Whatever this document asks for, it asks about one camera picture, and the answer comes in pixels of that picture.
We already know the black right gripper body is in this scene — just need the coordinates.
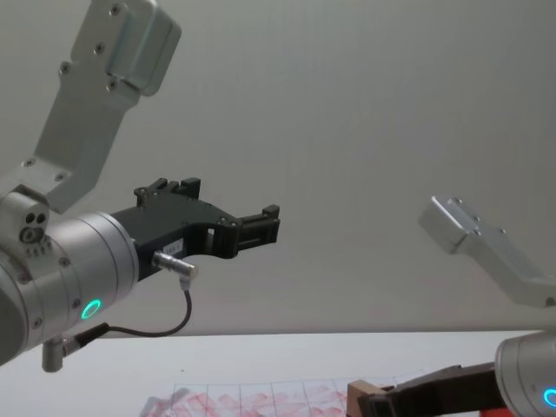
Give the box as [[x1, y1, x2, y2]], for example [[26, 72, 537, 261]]
[[390, 362, 501, 417]]

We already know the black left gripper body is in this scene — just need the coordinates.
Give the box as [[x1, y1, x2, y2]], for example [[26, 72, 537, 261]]
[[109, 190, 239, 282]]

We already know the white sheet with red marks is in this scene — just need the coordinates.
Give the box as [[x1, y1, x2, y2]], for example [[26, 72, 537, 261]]
[[137, 380, 351, 417]]

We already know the white table cloth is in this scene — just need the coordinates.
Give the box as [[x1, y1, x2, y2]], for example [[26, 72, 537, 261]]
[[0, 332, 556, 417]]

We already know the thin dark cable, silver plug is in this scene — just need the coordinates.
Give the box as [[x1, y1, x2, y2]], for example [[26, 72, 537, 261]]
[[42, 250, 202, 374]]

